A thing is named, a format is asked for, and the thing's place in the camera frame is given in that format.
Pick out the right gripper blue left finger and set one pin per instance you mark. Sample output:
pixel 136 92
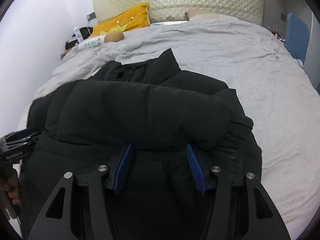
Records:
pixel 77 206

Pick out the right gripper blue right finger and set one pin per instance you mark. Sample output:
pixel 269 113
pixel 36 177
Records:
pixel 239 207

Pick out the black puffer jacket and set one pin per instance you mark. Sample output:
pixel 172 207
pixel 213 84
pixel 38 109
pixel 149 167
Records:
pixel 157 109

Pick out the person's left hand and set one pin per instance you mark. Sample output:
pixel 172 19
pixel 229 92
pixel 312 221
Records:
pixel 11 186

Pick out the cardboard box nightstand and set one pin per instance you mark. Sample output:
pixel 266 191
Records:
pixel 65 53

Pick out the white spray bottle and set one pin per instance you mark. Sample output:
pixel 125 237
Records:
pixel 78 34

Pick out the grey bed duvet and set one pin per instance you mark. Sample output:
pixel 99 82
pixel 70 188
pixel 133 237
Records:
pixel 274 90

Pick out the black bag on nightstand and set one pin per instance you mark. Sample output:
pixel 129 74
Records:
pixel 85 31

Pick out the white brown bolster pillow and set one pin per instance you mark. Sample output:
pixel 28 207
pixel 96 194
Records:
pixel 100 40

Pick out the yellow crown pillow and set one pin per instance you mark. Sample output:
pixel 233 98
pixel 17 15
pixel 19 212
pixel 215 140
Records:
pixel 133 18

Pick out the blue chair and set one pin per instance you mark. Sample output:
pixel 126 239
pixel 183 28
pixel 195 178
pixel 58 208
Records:
pixel 297 37

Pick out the pink pillow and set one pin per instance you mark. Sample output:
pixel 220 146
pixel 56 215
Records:
pixel 196 15

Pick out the wall power socket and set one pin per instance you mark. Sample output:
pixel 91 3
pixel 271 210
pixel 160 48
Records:
pixel 91 16

